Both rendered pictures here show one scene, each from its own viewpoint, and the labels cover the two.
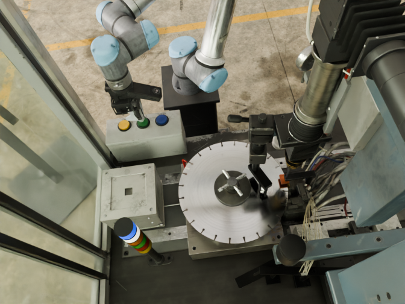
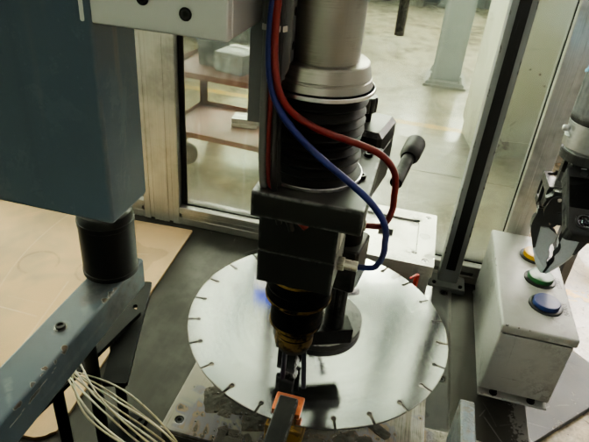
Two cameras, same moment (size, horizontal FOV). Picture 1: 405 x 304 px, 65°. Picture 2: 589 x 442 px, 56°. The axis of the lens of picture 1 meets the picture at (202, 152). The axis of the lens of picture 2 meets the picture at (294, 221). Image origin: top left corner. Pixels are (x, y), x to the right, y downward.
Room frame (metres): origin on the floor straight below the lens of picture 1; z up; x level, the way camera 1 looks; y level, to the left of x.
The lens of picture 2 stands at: (0.40, -0.61, 1.42)
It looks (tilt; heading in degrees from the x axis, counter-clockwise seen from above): 31 degrees down; 99
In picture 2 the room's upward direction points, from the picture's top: 5 degrees clockwise
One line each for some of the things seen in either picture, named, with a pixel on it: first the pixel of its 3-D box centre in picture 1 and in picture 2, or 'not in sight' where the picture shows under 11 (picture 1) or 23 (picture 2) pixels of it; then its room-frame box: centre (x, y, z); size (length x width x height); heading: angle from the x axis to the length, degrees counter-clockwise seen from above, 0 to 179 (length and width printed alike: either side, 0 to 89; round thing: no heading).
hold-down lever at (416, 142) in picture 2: (244, 124); (390, 156); (0.41, -0.11, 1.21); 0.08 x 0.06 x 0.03; 88
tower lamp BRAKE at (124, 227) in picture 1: (125, 228); not in sight; (0.23, 0.21, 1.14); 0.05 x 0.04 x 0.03; 178
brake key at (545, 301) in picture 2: (161, 120); (545, 305); (0.69, 0.13, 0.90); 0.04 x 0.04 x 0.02
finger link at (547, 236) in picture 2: (134, 117); (540, 241); (0.68, 0.21, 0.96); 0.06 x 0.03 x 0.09; 88
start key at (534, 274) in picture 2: (143, 123); (539, 279); (0.69, 0.20, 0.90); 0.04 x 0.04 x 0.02
